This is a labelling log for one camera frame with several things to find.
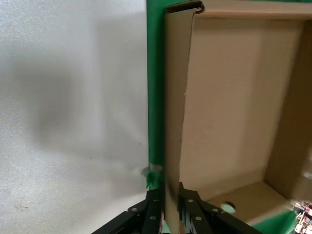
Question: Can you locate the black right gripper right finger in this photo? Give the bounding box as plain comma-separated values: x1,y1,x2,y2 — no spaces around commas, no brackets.
179,182,261,234

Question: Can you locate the brown cardboard paper box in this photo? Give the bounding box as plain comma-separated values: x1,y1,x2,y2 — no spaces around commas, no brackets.
163,0,312,234

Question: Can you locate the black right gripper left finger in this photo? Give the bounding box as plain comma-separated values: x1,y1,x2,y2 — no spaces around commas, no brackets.
92,190,163,234

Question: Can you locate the green table cloth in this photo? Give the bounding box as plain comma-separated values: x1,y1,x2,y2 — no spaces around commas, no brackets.
145,0,302,234

